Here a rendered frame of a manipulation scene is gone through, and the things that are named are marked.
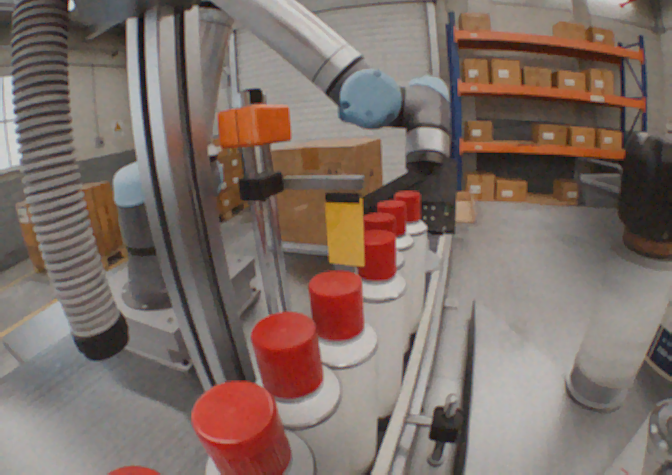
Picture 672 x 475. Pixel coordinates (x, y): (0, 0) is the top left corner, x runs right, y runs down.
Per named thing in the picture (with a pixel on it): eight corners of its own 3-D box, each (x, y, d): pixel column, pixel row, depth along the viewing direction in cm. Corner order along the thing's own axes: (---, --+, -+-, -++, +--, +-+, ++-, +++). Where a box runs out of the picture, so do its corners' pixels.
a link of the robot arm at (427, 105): (400, 93, 57) (443, 99, 56) (398, 143, 55) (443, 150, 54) (406, 69, 49) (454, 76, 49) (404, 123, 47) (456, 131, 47)
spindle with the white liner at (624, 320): (633, 409, 21) (723, 145, 12) (571, 412, 25) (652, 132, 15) (614, 361, 29) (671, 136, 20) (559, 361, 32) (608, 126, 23)
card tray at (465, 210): (474, 223, 101) (475, 212, 100) (401, 219, 111) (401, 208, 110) (472, 201, 128) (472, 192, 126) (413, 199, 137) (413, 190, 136)
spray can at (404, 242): (396, 364, 38) (399, 212, 32) (364, 350, 41) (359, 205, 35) (416, 343, 41) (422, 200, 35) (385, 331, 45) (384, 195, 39)
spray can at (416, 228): (423, 337, 43) (430, 197, 36) (387, 337, 43) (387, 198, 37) (420, 316, 48) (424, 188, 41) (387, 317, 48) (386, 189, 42)
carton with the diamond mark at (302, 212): (359, 248, 84) (353, 145, 75) (280, 241, 92) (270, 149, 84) (384, 215, 110) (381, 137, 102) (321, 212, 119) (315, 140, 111)
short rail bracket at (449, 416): (446, 473, 26) (467, 410, 22) (420, 469, 27) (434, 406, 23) (450, 450, 29) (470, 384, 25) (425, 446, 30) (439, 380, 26)
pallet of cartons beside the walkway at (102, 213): (130, 254, 321) (112, 180, 293) (76, 286, 243) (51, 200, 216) (80, 249, 348) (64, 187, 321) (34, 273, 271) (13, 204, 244)
